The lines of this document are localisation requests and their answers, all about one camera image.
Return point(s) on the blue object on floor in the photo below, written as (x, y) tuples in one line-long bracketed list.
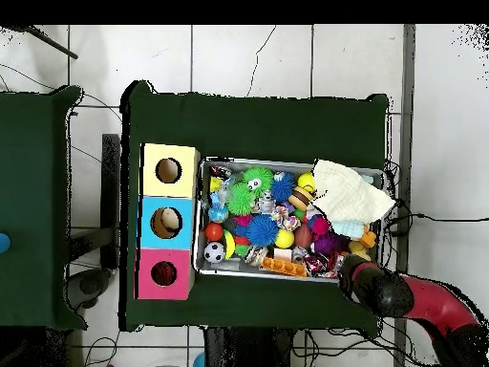
[(199, 362)]

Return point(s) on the red ball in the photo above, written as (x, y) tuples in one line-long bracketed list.
[(214, 231)]

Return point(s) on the wooden burger toy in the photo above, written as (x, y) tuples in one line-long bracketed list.
[(301, 198)]

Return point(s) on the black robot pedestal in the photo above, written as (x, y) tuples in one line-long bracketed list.
[(244, 348)]

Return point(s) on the black upright panel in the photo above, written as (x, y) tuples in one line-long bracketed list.
[(110, 191)]

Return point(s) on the wooden box three holes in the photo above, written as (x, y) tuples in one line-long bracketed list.
[(179, 187)]

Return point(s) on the green spiky ball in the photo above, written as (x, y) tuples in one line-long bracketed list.
[(240, 198), (258, 179)]

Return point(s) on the blue round object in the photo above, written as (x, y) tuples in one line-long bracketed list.
[(4, 243)]

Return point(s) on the yellow ball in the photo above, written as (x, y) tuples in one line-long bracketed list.
[(284, 238)]

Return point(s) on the green cloth side table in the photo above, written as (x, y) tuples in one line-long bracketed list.
[(30, 210)]

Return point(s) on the thin dark rod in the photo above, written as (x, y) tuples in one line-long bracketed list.
[(49, 44)]

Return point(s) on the shallow mesh bin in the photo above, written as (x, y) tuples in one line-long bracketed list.
[(237, 267)]

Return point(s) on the small soccer ball toy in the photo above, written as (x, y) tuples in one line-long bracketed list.
[(214, 252)]

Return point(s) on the long orange toy brick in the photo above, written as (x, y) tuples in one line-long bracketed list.
[(282, 267)]

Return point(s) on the blue spiky ball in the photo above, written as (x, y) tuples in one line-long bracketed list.
[(282, 186), (261, 230)]

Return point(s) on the yellow plush toy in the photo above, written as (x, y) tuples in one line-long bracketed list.
[(359, 248)]

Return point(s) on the cream waffle cloth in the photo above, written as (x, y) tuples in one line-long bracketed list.
[(347, 195)]

